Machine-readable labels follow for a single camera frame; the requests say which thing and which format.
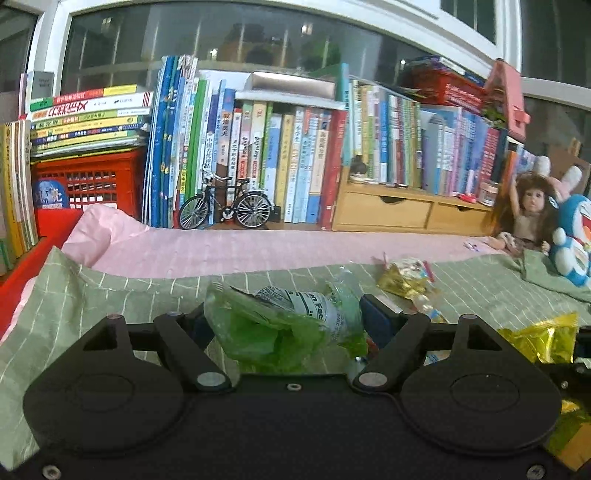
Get stack of flat-lying books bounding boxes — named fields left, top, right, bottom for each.
left=28, top=84, right=154, bottom=160

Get brown cardboard box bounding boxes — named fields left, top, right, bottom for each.
left=547, top=137, right=591, bottom=185

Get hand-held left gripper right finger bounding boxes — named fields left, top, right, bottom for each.
left=353, top=295, right=502, bottom=392

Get pink bunny plush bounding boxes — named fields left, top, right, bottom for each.
left=536, top=156, right=583, bottom=200

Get yellow-green snack wrapper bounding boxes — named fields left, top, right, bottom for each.
left=498, top=313, right=581, bottom=365

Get row of thin picture books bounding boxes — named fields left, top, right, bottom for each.
left=501, top=136, right=539, bottom=195

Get pink blanket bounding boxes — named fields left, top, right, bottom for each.
left=0, top=203, right=509, bottom=342

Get small grey box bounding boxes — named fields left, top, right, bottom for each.
left=24, top=71, right=56, bottom=101

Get red plastic basket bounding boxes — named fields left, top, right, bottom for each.
left=402, top=69, right=488, bottom=114

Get small clear plastic box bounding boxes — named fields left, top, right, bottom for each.
left=478, top=181, right=500, bottom=207

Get long-haired doll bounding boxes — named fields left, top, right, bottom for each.
left=482, top=172, right=561, bottom=257

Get green plastic bag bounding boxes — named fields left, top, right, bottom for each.
left=204, top=281, right=370, bottom=376

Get blue round card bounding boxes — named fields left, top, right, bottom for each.
left=32, top=180, right=71, bottom=212

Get pink-edged zip bag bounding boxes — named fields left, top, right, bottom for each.
left=392, top=257, right=437, bottom=296

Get pink toy house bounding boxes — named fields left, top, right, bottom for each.
left=482, top=58, right=532, bottom=144

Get blue cat plush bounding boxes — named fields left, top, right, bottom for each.
left=551, top=194, right=591, bottom=288

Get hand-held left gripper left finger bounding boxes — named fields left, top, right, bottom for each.
left=83, top=302, right=232, bottom=392

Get flat pale box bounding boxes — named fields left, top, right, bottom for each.
left=244, top=71, right=338, bottom=100

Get row of upright books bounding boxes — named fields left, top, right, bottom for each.
left=185, top=78, right=349, bottom=232

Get row of large leaning books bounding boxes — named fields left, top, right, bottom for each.
left=0, top=119, right=40, bottom=273

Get wooden drawer organizer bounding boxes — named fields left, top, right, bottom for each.
left=331, top=167, right=497, bottom=236

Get window with white frame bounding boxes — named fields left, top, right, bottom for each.
left=28, top=0, right=522, bottom=79

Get row of tall thin books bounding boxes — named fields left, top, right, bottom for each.
left=142, top=54, right=200, bottom=229

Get flat books in red basket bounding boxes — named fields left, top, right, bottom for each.
left=402, top=54, right=476, bottom=79

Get crushed clear plastic bottle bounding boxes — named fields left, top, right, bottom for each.
left=254, top=267, right=368, bottom=358

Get gold foil wrapper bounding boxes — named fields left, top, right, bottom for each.
left=376, top=261, right=428, bottom=298

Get red plastic crate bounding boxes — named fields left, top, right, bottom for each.
left=31, top=148, right=147, bottom=217

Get green checked cloth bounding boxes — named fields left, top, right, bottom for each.
left=0, top=247, right=591, bottom=467

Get miniature bicycle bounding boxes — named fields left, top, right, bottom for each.
left=178, top=162, right=273, bottom=230

